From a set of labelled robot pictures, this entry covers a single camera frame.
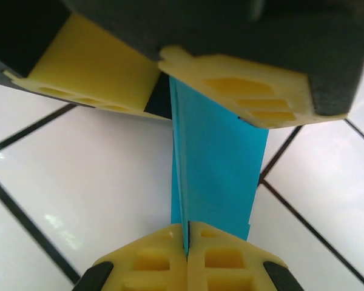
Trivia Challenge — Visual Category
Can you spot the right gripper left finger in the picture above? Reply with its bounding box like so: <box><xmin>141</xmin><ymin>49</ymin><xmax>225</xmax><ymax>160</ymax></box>
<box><xmin>74</xmin><ymin>223</ymin><xmax>189</xmax><ymax>291</ymax></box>

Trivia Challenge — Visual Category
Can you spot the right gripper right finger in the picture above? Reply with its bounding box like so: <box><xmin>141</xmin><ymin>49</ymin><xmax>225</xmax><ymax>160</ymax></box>
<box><xmin>186</xmin><ymin>221</ymin><xmax>306</xmax><ymax>291</ymax></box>

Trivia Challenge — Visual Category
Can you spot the teal cloth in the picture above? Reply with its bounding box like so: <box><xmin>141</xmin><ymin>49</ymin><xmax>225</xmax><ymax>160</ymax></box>
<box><xmin>169</xmin><ymin>74</ymin><xmax>269</xmax><ymax>256</ymax></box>

